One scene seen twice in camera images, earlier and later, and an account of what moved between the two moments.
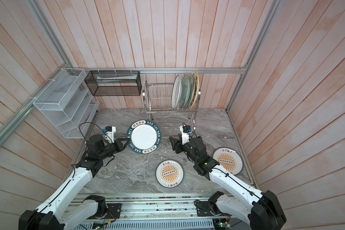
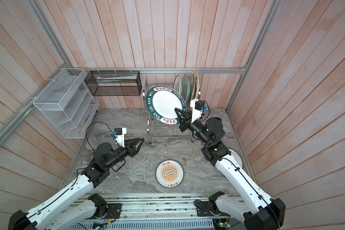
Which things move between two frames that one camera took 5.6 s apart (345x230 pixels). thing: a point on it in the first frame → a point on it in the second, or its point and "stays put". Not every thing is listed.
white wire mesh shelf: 67,101 stays put
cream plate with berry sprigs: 191,91 stays put
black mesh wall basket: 114,83 stays put
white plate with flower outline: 176,92 stays put
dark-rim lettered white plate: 145,136 → 161,102
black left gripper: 119,144 → 132,150
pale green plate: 185,92 stays put
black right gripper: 175,140 → 187,125
